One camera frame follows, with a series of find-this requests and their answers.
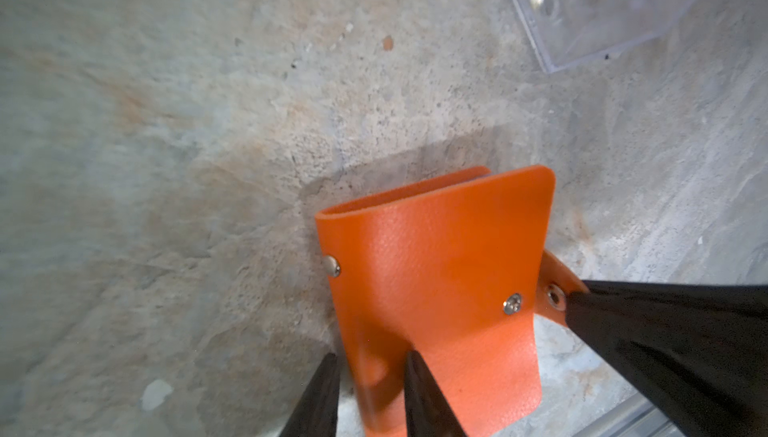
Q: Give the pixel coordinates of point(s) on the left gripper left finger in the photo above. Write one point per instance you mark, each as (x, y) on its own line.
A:
(316, 414)

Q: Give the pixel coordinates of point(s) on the orange leather card holder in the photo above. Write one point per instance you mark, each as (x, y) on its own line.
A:
(448, 267)

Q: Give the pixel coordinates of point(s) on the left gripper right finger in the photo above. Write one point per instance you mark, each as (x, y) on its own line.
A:
(427, 411)

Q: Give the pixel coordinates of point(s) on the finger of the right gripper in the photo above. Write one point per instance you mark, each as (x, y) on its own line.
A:
(698, 353)

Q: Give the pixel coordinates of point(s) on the aluminium mounting rail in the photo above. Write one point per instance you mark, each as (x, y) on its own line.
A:
(635, 417)

